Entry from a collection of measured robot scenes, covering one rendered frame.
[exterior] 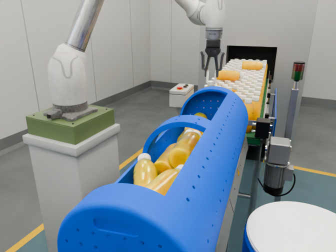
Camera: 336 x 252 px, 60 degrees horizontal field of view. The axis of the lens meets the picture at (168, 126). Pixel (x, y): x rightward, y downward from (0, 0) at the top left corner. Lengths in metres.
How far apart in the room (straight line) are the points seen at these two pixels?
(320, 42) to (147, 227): 5.24
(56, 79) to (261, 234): 1.00
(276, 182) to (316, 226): 0.99
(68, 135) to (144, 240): 0.87
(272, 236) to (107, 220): 0.41
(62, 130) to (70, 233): 0.79
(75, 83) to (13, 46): 2.63
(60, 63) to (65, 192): 0.58
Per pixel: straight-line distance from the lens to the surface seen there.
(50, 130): 1.37
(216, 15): 1.57
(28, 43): 4.04
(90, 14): 1.53
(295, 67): 1.86
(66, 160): 1.35
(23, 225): 2.61
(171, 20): 6.13
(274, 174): 1.77
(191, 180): 0.59
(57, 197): 1.52
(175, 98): 1.72
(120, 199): 0.50
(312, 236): 0.80
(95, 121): 1.37
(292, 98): 1.90
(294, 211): 0.86
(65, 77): 1.32
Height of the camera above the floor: 1.52
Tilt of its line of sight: 21 degrees down
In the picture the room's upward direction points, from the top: straight up
